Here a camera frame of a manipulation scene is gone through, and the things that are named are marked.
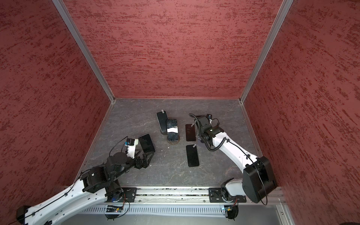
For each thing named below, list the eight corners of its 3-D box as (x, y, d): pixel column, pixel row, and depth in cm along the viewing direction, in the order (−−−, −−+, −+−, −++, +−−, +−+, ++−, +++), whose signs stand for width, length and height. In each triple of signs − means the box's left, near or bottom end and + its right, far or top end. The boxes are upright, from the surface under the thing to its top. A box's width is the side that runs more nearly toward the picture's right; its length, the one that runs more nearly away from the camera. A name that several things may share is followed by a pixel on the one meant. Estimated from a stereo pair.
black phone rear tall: (162, 136, 99) (160, 126, 90) (158, 123, 107) (156, 112, 97) (171, 133, 101) (170, 123, 91) (167, 120, 108) (165, 110, 99)
